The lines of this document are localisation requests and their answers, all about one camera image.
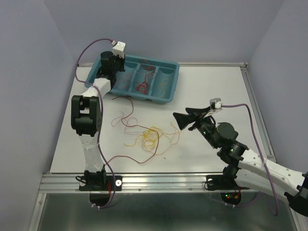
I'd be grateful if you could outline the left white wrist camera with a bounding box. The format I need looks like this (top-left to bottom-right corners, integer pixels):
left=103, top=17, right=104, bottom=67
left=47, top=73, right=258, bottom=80
left=112, top=41, right=126, bottom=59

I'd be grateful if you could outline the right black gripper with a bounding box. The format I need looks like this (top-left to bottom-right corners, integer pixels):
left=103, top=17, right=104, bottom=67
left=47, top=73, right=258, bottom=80
left=173, top=106, right=219, bottom=149

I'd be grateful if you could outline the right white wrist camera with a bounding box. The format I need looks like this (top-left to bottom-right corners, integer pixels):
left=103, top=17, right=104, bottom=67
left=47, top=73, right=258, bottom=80
left=205, top=98, right=222, bottom=117

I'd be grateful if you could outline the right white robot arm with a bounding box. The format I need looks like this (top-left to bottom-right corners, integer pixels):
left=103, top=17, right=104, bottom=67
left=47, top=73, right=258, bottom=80
left=173, top=103, right=308, bottom=216

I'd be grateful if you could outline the teal compartment tray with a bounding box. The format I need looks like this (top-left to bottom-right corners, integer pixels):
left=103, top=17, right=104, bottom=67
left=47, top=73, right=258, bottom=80
left=85, top=53, right=180, bottom=105

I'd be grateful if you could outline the bright red wire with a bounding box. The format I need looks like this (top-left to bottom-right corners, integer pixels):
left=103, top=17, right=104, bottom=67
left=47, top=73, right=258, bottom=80
left=135, top=58, right=156, bottom=94

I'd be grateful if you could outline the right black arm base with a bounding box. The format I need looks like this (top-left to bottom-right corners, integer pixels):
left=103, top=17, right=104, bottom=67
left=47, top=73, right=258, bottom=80
left=204, top=167, right=242, bottom=207

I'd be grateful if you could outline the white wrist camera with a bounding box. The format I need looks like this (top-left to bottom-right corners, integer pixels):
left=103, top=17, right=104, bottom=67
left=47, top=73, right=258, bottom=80
left=205, top=98, right=222, bottom=117
left=112, top=41, right=126, bottom=59

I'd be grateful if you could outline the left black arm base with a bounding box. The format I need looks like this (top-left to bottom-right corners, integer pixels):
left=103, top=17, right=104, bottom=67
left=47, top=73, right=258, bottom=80
left=75, top=172, right=123, bottom=209

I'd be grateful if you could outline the aluminium mounting rail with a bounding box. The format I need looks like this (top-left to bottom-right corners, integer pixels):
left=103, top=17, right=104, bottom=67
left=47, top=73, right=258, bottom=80
left=38, top=172, right=221, bottom=194

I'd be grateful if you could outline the thin pink wire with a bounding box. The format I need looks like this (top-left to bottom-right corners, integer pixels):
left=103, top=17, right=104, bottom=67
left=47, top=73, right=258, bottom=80
left=115, top=72, right=133, bottom=89

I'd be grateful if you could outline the thin yellow wire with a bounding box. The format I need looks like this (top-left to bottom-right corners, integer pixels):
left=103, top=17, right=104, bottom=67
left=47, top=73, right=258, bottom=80
left=156, top=77, right=172, bottom=98

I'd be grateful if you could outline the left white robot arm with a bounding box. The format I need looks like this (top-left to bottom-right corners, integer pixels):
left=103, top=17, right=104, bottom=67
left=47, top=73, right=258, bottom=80
left=71, top=51, right=125, bottom=190

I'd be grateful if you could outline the red yellow wire bundle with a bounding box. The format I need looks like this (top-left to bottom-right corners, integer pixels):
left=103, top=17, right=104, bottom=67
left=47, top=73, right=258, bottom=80
left=105, top=95, right=181, bottom=165

